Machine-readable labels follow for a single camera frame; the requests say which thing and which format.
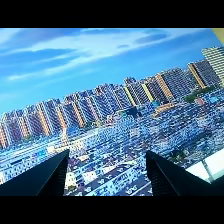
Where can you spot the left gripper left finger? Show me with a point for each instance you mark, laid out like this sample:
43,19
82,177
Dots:
46,178

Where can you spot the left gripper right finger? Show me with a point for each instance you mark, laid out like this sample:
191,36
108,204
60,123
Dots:
170,180

